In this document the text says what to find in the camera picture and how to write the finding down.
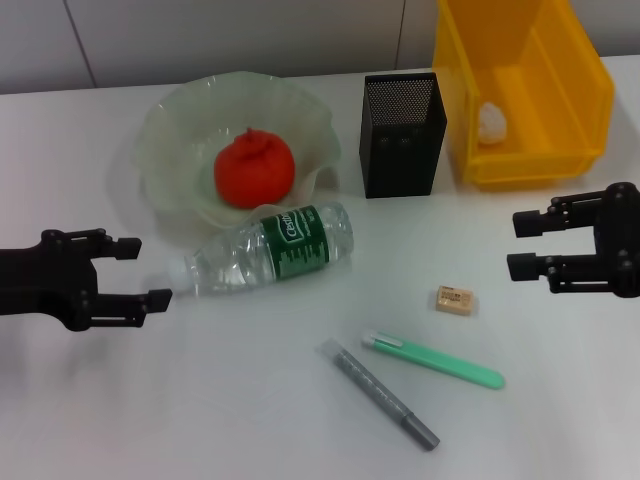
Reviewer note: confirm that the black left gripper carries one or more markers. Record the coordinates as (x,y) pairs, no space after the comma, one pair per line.
(50,280)

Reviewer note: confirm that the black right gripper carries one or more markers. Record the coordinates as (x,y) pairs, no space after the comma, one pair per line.
(625,235)

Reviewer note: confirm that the clear green-label water bottle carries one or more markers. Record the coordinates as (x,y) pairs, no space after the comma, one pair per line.
(235,260)

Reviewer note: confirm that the beige eraser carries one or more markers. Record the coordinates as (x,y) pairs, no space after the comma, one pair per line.
(452,301)

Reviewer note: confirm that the white paper ball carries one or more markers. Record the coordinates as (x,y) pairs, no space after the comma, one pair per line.
(492,125)

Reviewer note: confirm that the mint green utility knife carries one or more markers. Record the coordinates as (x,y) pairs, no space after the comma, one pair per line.
(430,357)

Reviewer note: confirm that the orange fruit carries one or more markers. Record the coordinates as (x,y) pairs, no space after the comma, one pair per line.
(255,170)

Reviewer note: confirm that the pale green wavy fruit bowl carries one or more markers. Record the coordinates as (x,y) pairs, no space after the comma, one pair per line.
(180,150)

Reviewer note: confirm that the black mesh pen holder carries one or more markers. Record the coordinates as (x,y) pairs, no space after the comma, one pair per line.
(400,160)

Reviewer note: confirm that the grey marker pen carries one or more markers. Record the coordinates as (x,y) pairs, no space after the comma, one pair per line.
(375,390)

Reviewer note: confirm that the yellow plastic bin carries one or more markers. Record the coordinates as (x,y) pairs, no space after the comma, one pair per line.
(540,140)

